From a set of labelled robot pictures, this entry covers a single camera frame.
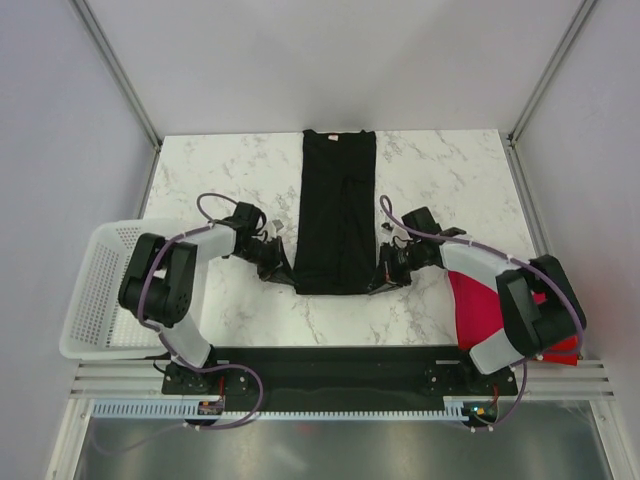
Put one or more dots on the right aluminium frame post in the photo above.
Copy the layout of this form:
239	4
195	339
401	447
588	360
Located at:
552	68

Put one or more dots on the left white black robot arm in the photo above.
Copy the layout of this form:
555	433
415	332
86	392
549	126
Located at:
157	286

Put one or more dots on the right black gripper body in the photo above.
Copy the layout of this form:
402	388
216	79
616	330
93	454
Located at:
398	263

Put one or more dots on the magenta folded t shirt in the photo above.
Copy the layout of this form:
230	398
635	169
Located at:
481	312

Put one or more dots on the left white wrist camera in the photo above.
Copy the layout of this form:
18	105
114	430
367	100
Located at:
273	227

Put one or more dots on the white plastic basket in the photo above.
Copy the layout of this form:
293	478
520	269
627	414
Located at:
96	328

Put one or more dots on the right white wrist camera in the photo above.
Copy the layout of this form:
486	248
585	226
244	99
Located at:
387	231

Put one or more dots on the left aluminium frame post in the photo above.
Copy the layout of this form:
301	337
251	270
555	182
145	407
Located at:
114	66

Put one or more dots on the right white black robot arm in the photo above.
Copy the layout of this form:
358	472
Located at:
561	315

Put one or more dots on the white slotted cable duct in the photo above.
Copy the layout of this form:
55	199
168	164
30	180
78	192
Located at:
199	409

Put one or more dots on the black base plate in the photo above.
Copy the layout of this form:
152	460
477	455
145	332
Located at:
382	376

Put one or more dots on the aluminium rail profile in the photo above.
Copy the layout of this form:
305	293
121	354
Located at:
587	381

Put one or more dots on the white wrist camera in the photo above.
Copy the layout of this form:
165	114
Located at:
387	231
273	227

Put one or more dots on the black t shirt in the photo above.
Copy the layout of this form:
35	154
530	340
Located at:
336	252

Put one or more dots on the aluminium frame post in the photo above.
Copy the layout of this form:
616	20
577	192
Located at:
114	66
552	68

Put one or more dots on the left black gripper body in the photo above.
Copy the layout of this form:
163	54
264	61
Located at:
267	258

